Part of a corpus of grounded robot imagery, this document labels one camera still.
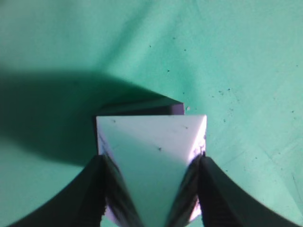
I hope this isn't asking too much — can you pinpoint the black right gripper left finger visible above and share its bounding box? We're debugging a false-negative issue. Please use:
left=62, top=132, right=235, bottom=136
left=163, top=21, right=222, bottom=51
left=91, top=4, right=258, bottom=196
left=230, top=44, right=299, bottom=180
left=11, top=155, right=130, bottom=227

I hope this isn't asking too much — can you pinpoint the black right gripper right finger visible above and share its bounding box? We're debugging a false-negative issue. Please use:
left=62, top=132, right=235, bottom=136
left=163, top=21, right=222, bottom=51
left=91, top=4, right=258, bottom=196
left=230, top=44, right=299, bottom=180
left=165, top=155, right=296, bottom=227

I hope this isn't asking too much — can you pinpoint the white square pyramid block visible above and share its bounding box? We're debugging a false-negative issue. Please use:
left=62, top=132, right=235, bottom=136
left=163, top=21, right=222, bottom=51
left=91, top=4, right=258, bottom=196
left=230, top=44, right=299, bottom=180
left=96, top=115, right=207, bottom=227

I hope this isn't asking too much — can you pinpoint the green cloth table cover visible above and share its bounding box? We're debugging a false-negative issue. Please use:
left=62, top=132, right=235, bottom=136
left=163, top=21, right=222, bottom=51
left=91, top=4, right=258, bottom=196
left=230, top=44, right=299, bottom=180
left=0, top=0, right=303, bottom=227

